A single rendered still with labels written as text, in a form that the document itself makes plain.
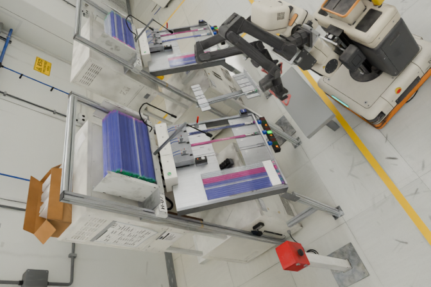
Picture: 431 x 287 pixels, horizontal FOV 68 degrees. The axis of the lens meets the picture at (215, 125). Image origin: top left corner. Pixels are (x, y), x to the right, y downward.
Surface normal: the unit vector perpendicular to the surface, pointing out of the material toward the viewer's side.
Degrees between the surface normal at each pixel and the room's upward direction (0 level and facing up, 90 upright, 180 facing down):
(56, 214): 80
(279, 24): 90
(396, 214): 0
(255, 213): 0
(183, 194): 48
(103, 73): 90
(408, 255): 0
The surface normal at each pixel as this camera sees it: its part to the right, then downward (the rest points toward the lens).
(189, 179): 0.03, -0.69
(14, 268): 0.67, -0.62
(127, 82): 0.25, 0.70
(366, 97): -0.69, -0.35
